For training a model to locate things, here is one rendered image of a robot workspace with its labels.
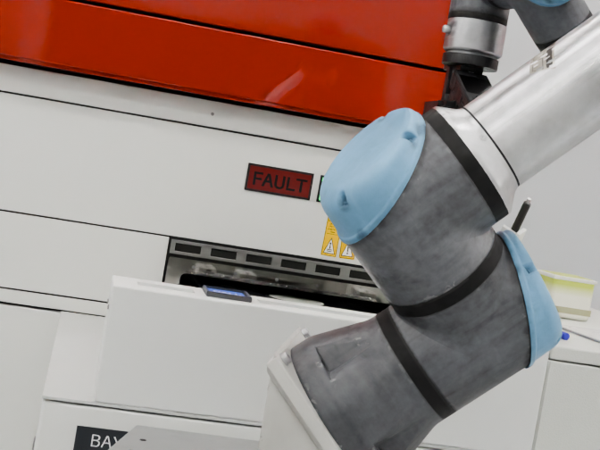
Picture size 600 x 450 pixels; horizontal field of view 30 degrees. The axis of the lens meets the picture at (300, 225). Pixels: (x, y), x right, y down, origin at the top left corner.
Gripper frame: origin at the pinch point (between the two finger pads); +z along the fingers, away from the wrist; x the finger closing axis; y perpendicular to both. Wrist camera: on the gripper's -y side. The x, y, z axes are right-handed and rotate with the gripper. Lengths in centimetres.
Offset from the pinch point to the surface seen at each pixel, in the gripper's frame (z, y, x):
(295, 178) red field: -1, 58, 10
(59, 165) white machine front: 4, 59, 50
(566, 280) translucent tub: 8.0, 30.4, -31.1
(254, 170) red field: -1, 58, 17
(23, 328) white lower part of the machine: 32, 59, 52
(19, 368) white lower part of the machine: 39, 59, 51
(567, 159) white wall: -20, 207, -104
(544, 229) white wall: 4, 207, -101
